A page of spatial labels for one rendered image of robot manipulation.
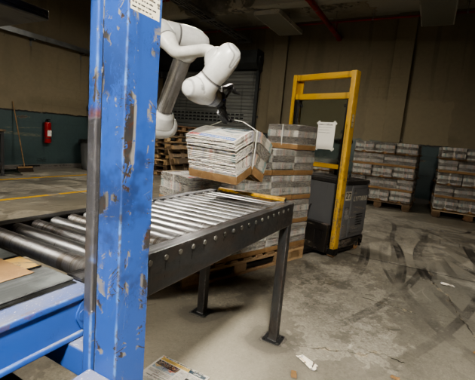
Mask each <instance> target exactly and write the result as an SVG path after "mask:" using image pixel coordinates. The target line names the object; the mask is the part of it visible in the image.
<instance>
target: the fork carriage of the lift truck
mask: <svg viewBox="0 0 475 380"><path fill-rule="evenodd" d="M305 222H307V225H306V227H305V238H304V239H305V242H304V243H303V244H304V245H308V246H310V247H312V249H313V250H316V251H319V252H322V253H326V248H327V241H328V236H329V224H328V223H325V222H320V221H317V220H314V219H309V218H307V221H305Z"/></svg>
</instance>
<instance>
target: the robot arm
mask: <svg viewBox="0 0 475 380"><path fill-rule="evenodd" d="M160 47H161V48H162V49H163V50H165V51H166V52H167V53H168V54H169V55H170V56H171V57H172V58H173V61H172V63H171V66H170V70H169V72H168V74H167V78H166V81H165V83H164V87H163V90H162V91H161V95H160V98H159V101H158V104H157V118H156V133H155V138H156V139H166V138H169V137H172V136H174V134H175V133H176V132H177V127H178V126H177V122H176V119H175V118H174V114H173V112H172V111H173V107H174V105H175V102H176V99H177V97H178V95H179V92H180V89H181V88H182V92H183V93H184V95H185V96H186V97H187V99H189V100H191V101H192V102H193V103H197V104H199V105H205V106H212V107H216V108H217V109H218V112H216V115H218V116H219V118H220V120H221V121H222V123H223V124H228V123H231V122H234V123H236V121H235V120H233V119H232V118H229V117H228V114H227V111H226V107H225V104H226V98H227V97H228V95H229V94H230V93H234V94H237V95H241V94H240V93H238V92H237V91H236V89H235V87H233V86H234V84H227V85H225V86H221V85H222V84H223V83H224V82H225V81H226V80H227V79H228V78H229V77H230V75H231V74H232V73H233V71H234V70H235V69H236V68H237V66H238V64H239V62H240V59H241V53H240V51H239V50H238V48H237V47H236V46H235V45H234V44H232V43H225V44H222V45H221V46H220V47H218V46H216V47H214V46H212V45H210V41H209V38H208V37H207V36H206V35H205V34H204V33H203V32H202V31H201V30H199V29H197V28H195V27H193V26H189V25H186V24H181V23H175V22H172V21H169V20H168V21H166V20H165V19H162V18H161V45H160ZM197 57H204V65H205V67H204V68H203V70H202V71H201V72H200V73H199V74H197V75H196V76H195V77H190V78H187V79H186V80H185V77H186V74H187V71H188V68H189V67H190V64H191V63H192V62H194V61H195V59H196V58H197ZM219 88H220V89H221V92H220V90H219ZM225 89H227V90H225ZM224 90H225V92H223V91H224ZM220 110H221V111H220Z"/></svg>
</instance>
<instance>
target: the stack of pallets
mask: <svg viewBox="0 0 475 380"><path fill-rule="evenodd" d="M177 126H178V125H177ZM178 128H180V130H178ZM196 128H197V127H184V126H178V127H177V136H172V137H169V138H166V139H155V162H154V175H161V173H160V172H161V171H166V170H170V167H171V166H170V162H169V158H168V155H169V154H168V152H167V146H173V144H177V145H178V146H183V145H184V144H187V142H182V139H186V137H185V136H184V133H188V132H190V131H188V129H192V130H194V129H196ZM171 138H175V140H174V141H173V140H171ZM162 143H163V144H164V145H162ZM162 149H164V150H162Z"/></svg>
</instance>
